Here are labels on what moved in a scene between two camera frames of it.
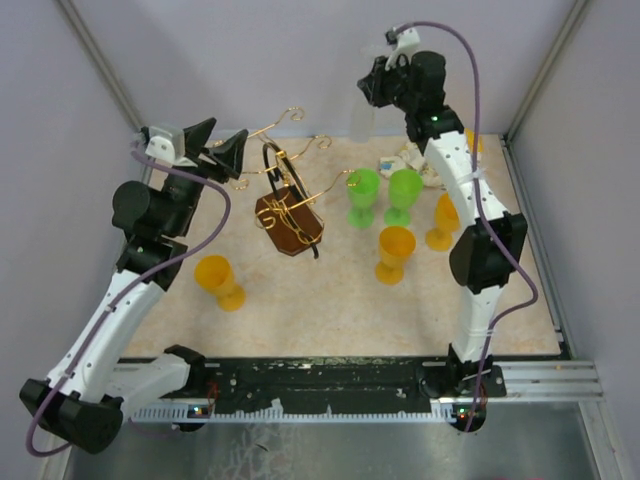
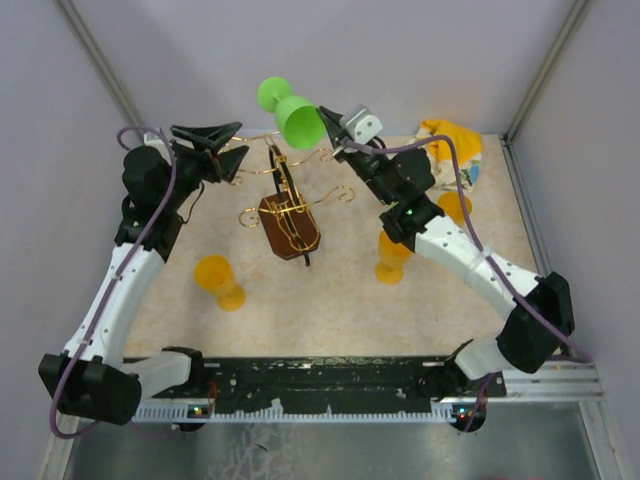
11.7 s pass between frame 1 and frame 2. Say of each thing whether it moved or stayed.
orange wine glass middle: stayed
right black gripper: moved
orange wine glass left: stayed
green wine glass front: moved
